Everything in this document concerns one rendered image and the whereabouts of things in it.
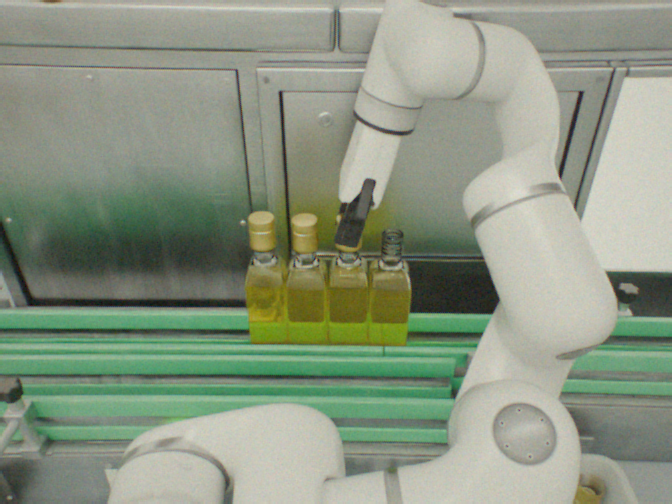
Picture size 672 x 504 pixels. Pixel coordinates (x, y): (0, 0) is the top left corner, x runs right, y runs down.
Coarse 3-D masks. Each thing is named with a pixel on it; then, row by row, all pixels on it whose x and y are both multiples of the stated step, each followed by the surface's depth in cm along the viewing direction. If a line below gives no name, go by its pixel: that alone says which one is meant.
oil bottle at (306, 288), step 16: (288, 272) 78; (304, 272) 77; (320, 272) 78; (288, 288) 78; (304, 288) 78; (320, 288) 78; (288, 304) 80; (304, 304) 79; (320, 304) 79; (288, 320) 82; (304, 320) 81; (320, 320) 81; (304, 336) 83; (320, 336) 83
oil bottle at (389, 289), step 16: (384, 272) 77; (400, 272) 77; (384, 288) 78; (400, 288) 78; (368, 304) 84; (384, 304) 79; (400, 304) 79; (368, 320) 83; (384, 320) 81; (400, 320) 81; (368, 336) 83; (384, 336) 83; (400, 336) 82
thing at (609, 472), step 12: (588, 456) 83; (600, 456) 83; (588, 468) 83; (600, 468) 83; (612, 468) 82; (588, 480) 84; (612, 480) 82; (624, 480) 80; (612, 492) 82; (624, 492) 79
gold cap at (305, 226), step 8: (296, 216) 75; (304, 216) 75; (312, 216) 75; (296, 224) 74; (304, 224) 74; (312, 224) 74; (296, 232) 74; (304, 232) 74; (312, 232) 74; (296, 240) 75; (304, 240) 75; (312, 240) 75; (296, 248) 76; (304, 248) 75; (312, 248) 76
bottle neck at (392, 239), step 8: (384, 232) 76; (392, 232) 77; (400, 232) 76; (384, 240) 75; (392, 240) 75; (400, 240) 75; (384, 248) 76; (392, 248) 75; (400, 248) 76; (384, 256) 77; (392, 256) 76; (400, 256) 77; (384, 264) 77; (392, 264) 77; (400, 264) 78
